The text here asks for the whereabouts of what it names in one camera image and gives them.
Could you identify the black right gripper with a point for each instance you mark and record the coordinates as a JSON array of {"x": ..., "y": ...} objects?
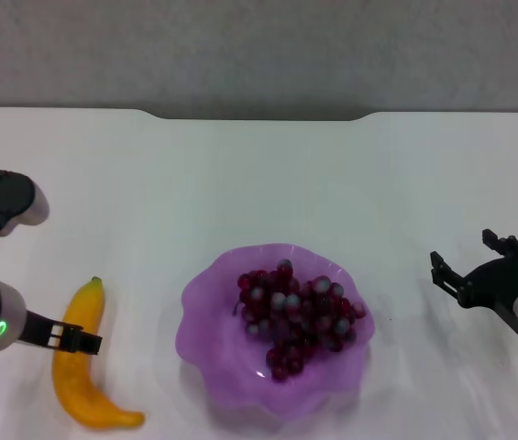
[{"x": 492, "y": 284}]

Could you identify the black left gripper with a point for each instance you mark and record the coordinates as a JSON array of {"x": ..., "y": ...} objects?
[{"x": 36, "y": 330}]

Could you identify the yellow plastic banana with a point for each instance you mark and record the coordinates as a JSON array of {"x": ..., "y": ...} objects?
[{"x": 75, "y": 380}]

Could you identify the dark red grape bunch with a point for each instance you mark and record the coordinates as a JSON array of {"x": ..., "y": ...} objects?
[{"x": 295, "y": 316}]

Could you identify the purple wavy plastic bowl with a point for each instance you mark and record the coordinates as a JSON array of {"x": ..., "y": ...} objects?
[{"x": 203, "y": 321}]

